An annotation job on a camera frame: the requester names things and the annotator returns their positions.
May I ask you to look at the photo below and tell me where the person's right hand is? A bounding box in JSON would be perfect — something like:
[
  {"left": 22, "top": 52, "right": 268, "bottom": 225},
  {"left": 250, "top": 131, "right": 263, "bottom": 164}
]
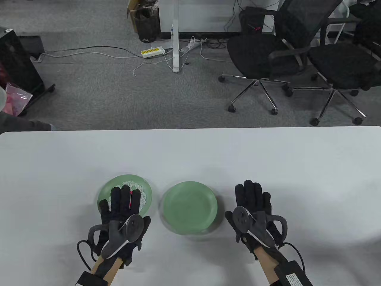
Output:
[{"left": 225, "top": 180, "right": 288, "bottom": 261}]

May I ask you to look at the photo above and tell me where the thick black cable loop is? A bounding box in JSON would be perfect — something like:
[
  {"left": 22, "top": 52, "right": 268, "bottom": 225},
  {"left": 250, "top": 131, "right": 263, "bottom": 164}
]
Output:
[
  {"left": 88, "top": 225, "right": 103, "bottom": 248},
  {"left": 268, "top": 214, "right": 288, "bottom": 247}
]

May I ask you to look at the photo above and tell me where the black trash bin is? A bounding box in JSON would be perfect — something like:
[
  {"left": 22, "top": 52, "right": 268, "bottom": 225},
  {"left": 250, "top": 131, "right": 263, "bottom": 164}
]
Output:
[{"left": 133, "top": 7, "right": 160, "bottom": 42}]

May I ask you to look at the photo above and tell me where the grey floor cable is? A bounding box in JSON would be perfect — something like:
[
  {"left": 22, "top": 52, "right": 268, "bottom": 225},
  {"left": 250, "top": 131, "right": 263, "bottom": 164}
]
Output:
[{"left": 45, "top": 51, "right": 143, "bottom": 59}]

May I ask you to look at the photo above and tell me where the black low box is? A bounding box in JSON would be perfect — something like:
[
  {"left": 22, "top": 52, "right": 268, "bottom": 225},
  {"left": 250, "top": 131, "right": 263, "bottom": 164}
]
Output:
[{"left": 19, "top": 36, "right": 45, "bottom": 60}]

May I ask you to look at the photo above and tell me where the brown cardboard box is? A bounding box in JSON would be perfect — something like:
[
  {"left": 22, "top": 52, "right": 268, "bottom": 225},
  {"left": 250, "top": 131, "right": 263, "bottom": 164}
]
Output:
[{"left": 127, "top": 0, "right": 142, "bottom": 33}]

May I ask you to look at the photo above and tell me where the white desk panel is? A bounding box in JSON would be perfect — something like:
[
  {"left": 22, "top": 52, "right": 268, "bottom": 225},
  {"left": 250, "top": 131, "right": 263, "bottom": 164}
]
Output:
[{"left": 159, "top": 0, "right": 280, "bottom": 32}]

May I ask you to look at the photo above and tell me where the black computer tower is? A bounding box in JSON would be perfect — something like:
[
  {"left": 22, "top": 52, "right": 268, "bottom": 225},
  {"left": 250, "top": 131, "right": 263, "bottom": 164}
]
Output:
[{"left": 239, "top": 7, "right": 265, "bottom": 35}]

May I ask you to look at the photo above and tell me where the green plate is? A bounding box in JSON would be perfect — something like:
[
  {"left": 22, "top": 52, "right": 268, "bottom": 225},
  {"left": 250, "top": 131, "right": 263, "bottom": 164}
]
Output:
[
  {"left": 161, "top": 181, "right": 218, "bottom": 235},
  {"left": 97, "top": 174, "right": 153, "bottom": 219}
]

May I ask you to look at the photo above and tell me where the black cable bundle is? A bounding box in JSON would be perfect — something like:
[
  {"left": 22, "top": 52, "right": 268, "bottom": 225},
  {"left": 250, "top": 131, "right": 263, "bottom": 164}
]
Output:
[{"left": 205, "top": 37, "right": 229, "bottom": 49}]

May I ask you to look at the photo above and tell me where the black cabinet on wheels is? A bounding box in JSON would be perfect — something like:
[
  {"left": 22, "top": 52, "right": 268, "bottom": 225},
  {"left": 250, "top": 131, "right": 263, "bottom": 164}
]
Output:
[{"left": 0, "top": 28, "right": 56, "bottom": 116}]

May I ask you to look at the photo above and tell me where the yellow and white power strip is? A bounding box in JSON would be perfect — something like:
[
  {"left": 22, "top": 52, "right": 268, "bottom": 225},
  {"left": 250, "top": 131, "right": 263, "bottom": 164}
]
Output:
[{"left": 141, "top": 47, "right": 165, "bottom": 59}]

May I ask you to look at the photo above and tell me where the white desk leg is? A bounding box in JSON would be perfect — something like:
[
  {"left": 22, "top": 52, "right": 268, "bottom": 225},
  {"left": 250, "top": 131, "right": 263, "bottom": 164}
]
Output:
[{"left": 171, "top": 0, "right": 181, "bottom": 73}]

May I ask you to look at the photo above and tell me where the pink plastic bag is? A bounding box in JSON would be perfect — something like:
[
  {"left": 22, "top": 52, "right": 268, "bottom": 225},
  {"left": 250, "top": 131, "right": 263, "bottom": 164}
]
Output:
[{"left": 4, "top": 83, "right": 32, "bottom": 116}]

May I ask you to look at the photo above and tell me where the thin white floor cable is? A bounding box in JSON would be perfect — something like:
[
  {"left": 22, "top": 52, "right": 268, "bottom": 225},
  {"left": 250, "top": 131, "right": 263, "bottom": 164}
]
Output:
[{"left": 133, "top": 54, "right": 174, "bottom": 77}]

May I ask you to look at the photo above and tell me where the black floor cable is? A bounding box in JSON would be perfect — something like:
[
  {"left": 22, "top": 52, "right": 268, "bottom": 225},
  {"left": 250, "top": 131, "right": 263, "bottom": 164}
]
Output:
[{"left": 39, "top": 46, "right": 143, "bottom": 58}]

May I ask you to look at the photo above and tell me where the person's left hand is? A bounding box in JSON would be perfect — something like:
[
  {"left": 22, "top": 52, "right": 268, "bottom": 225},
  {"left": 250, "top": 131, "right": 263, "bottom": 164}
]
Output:
[{"left": 95, "top": 185, "right": 152, "bottom": 266}]

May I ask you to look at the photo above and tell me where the ring of white rice grains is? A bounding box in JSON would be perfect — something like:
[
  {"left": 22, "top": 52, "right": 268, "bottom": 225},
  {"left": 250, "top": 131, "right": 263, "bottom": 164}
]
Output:
[{"left": 109, "top": 180, "right": 148, "bottom": 215}]

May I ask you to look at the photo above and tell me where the black mesh office chair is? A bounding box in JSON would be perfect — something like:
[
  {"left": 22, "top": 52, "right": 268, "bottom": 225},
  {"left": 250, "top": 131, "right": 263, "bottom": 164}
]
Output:
[
  {"left": 292, "top": 0, "right": 381, "bottom": 126},
  {"left": 218, "top": 0, "right": 343, "bottom": 116}
]

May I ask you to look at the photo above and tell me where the grey handheld controller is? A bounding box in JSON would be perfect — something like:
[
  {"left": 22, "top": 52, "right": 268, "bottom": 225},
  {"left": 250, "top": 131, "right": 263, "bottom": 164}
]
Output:
[
  {"left": 232, "top": 206, "right": 283, "bottom": 248},
  {"left": 101, "top": 213, "right": 144, "bottom": 259}
]

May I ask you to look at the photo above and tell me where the person's left forearm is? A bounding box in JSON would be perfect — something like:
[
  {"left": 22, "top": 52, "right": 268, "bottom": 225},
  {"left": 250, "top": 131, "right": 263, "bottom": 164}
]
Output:
[{"left": 88, "top": 256, "right": 124, "bottom": 282}]

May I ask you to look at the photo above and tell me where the white chair frame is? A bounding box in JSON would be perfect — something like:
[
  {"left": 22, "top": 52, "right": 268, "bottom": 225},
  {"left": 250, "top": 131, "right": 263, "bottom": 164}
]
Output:
[{"left": 317, "top": 5, "right": 351, "bottom": 46}]

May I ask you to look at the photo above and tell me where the black wrist sensor box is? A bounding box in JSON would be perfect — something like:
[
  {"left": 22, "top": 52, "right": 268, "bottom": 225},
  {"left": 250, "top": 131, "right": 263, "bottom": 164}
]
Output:
[
  {"left": 274, "top": 261, "right": 314, "bottom": 286},
  {"left": 74, "top": 271, "right": 108, "bottom": 286}
]

